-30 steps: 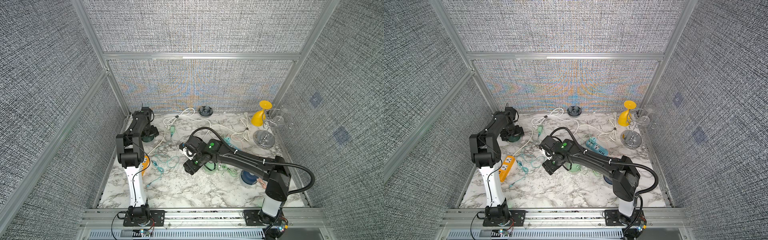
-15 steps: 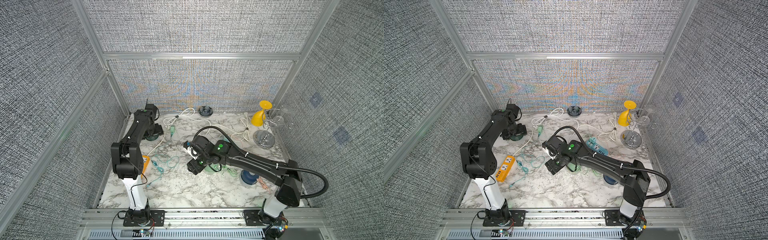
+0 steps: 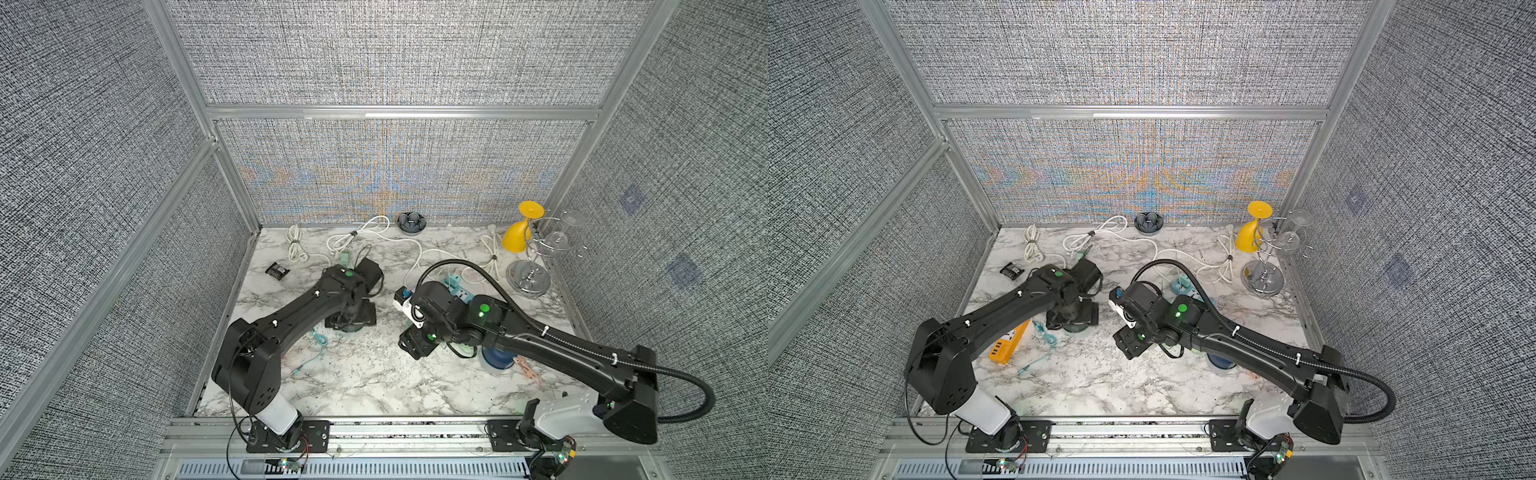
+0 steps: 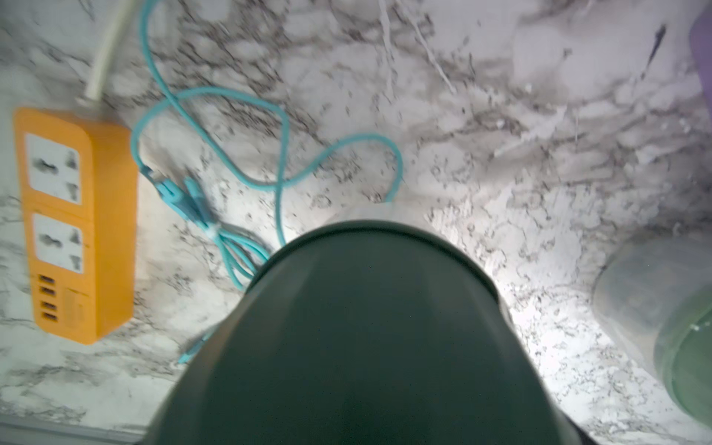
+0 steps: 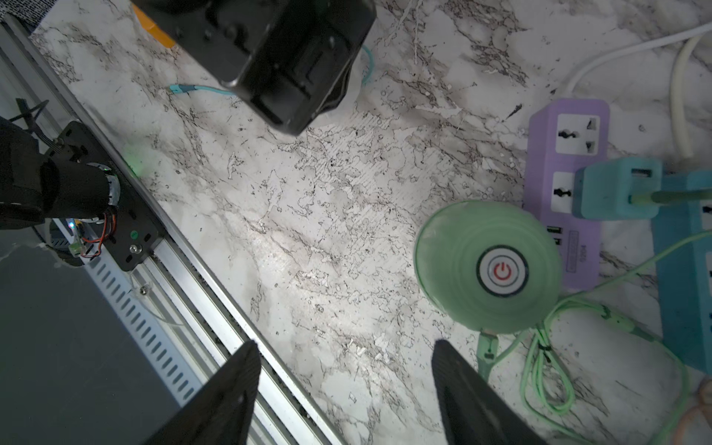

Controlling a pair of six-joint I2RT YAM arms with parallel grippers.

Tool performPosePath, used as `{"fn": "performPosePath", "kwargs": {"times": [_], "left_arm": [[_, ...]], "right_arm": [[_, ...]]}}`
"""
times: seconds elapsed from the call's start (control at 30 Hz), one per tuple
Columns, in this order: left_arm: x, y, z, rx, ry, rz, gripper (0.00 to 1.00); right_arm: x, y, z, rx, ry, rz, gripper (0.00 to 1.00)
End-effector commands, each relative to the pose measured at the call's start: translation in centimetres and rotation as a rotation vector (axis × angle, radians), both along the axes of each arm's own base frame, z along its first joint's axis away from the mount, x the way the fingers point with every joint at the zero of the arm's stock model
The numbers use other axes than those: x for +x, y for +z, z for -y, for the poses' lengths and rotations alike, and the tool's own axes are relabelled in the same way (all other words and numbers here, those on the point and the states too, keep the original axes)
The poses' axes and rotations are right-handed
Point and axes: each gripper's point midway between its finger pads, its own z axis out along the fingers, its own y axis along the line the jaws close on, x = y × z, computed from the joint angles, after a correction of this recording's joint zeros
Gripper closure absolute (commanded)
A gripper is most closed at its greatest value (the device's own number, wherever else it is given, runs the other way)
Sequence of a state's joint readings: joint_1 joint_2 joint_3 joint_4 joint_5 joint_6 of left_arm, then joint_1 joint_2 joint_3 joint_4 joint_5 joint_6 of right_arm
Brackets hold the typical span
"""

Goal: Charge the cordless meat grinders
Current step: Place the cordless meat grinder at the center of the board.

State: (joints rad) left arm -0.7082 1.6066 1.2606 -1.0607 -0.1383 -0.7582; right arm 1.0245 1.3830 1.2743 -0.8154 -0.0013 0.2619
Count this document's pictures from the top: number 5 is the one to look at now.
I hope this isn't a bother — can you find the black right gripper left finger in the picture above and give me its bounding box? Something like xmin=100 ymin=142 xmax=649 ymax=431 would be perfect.
xmin=146 ymin=340 xmax=261 ymax=444

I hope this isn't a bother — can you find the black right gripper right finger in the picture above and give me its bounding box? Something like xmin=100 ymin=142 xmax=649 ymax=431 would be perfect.
xmin=431 ymin=339 xmax=544 ymax=445

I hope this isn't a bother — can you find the light green charging cable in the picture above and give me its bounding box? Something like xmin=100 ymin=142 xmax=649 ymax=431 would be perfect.
xmin=475 ymin=187 xmax=712 ymax=445

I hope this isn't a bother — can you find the light green meat grinder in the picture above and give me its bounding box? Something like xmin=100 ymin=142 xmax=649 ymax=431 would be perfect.
xmin=413 ymin=200 xmax=563 ymax=334

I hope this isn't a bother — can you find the pink charging cable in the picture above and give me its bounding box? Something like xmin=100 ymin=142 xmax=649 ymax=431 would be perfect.
xmin=675 ymin=377 xmax=712 ymax=445

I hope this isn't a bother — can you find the teal power strip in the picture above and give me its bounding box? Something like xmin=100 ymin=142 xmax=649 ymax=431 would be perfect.
xmin=651 ymin=198 xmax=711 ymax=375

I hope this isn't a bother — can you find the teal usb adapter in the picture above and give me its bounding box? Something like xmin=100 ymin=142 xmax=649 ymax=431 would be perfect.
xmin=572 ymin=157 xmax=663 ymax=221

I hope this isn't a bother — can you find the purple power strip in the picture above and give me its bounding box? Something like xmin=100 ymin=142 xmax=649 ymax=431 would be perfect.
xmin=523 ymin=98 xmax=610 ymax=290

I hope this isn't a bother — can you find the teal charging cable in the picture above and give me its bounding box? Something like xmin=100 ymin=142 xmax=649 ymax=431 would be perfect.
xmin=168 ymin=43 xmax=376 ymax=96

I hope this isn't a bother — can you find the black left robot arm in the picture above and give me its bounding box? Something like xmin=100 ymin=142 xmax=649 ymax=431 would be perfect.
xmin=1 ymin=1 xmax=376 ymax=230

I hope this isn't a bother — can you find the orange power strip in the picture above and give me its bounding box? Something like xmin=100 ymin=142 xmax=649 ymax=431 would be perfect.
xmin=132 ymin=5 xmax=175 ymax=48

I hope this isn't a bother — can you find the white power cord right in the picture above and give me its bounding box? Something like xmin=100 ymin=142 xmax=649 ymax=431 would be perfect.
xmin=668 ymin=32 xmax=712 ymax=159

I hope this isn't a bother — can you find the white power cord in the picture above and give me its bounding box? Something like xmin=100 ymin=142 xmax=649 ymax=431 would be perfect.
xmin=555 ymin=21 xmax=712 ymax=98
xmin=668 ymin=32 xmax=712 ymax=159

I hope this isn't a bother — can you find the white power cord middle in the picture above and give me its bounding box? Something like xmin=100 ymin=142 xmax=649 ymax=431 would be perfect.
xmin=555 ymin=21 xmax=712 ymax=98

